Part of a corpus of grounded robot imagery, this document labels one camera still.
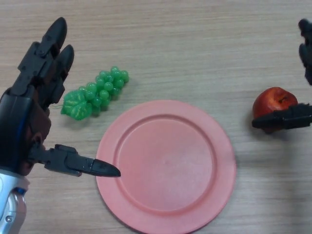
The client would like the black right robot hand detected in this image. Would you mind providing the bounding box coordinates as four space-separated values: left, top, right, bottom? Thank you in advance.
252 19 312 131

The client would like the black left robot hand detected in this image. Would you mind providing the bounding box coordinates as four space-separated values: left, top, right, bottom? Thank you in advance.
0 17 122 178

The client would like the red apple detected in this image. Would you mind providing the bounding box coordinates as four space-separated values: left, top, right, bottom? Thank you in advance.
253 87 298 134

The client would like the pink round plate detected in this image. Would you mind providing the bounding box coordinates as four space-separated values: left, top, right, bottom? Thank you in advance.
96 99 237 234

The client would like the green plastic grape bunch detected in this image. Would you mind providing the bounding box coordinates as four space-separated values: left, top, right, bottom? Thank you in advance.
50 65 130 121

